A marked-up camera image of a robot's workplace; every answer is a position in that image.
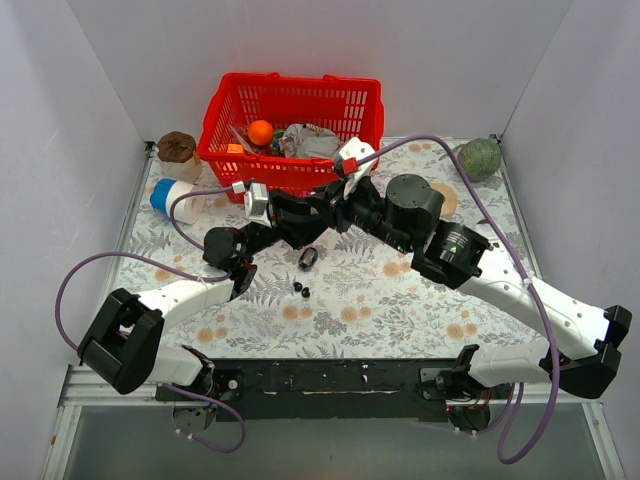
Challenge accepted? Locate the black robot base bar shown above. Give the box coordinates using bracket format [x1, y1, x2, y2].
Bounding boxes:
[154, 357, 494, 424]

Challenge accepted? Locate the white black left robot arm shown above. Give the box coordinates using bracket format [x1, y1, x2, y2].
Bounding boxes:
[78, 190, 330, 400]

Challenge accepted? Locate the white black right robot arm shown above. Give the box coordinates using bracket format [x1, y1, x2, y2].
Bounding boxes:
[307, 174, 632, 399]

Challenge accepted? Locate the black earbud charging case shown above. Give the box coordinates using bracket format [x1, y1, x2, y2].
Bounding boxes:
[298, 247, 319, 271]

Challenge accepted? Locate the crumpled silver foil bag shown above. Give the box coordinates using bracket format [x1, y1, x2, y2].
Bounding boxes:
[279, 123, 343, 159]

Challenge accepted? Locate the orange fruit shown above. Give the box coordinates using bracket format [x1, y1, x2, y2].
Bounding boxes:
[247, 120, 274, 146]

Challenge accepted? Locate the red plastic shopping basket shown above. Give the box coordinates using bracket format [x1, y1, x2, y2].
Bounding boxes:
[198, 73, 384, 196]

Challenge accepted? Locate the beige tape roll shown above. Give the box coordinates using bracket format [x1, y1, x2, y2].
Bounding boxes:
[430, 183, 458, 220]

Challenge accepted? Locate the floral patterned table mat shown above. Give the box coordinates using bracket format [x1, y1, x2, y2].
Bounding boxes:
[127, 141, 540, 358]

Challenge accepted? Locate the blue white tape roll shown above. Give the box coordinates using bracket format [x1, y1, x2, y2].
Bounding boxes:
[150, 178, 204, 225]

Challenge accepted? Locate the white plastic bottle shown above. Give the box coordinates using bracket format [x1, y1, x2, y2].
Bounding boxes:
[475, 219, 493, 230]

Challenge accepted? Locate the green melon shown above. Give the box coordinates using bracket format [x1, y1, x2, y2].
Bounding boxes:
[443, 138, 502, 183]

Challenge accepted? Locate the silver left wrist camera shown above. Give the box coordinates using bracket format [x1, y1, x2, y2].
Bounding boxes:
[244, 182, 271, 227]

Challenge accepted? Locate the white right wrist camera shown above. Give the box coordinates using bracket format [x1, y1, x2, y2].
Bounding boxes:
[334, 137, 375, 199]

